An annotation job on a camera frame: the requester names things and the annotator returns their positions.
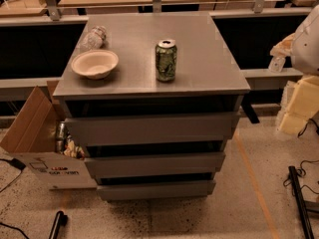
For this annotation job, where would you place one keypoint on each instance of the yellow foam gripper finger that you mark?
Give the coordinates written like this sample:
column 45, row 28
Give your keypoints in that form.
column 299, row 103

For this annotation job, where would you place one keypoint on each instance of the cans inside cardboard box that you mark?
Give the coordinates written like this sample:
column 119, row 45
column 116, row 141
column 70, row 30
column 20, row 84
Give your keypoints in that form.
column 65, row 143

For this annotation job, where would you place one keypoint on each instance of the black floor stand left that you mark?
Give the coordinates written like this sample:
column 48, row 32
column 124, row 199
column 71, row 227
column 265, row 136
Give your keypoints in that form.
column 60, row 220

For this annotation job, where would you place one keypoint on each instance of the black floor stand right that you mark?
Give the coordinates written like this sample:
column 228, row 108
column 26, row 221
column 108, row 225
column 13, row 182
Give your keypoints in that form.
column 306, row 225

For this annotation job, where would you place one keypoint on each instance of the green soda can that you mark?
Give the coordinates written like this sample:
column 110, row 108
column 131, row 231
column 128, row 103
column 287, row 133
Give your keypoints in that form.
column 166, row 52

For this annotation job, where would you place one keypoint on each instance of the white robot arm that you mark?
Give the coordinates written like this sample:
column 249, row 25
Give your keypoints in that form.
column 305, row 45

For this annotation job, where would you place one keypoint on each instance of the grey three-drawer cabinet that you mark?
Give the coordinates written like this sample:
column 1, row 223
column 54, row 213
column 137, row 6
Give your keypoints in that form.
column 207, row 81

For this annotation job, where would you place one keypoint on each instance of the metal railing frame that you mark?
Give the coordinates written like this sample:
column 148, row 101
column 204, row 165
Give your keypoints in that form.
column 156, row 4

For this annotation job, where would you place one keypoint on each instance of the beige paper bowl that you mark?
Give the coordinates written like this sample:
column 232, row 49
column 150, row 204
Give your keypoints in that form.
column 95, row 64

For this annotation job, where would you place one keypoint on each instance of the grey bottom drawer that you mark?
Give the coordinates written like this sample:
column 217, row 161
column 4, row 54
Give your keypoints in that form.
column 156, row 190

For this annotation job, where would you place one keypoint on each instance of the black floor stand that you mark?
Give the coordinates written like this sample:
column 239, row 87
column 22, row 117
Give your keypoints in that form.
column 306, row 225
column 60, row 220

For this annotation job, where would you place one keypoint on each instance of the grey top drawer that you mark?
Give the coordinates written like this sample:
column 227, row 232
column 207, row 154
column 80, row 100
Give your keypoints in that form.
column 152, row 129

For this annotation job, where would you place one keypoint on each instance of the open cardboard box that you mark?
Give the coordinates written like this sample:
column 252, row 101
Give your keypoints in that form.
column 31, row 139

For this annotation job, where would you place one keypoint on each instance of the crumpled clear plastic bottle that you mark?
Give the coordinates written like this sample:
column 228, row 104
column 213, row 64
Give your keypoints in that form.
column 94, row 39

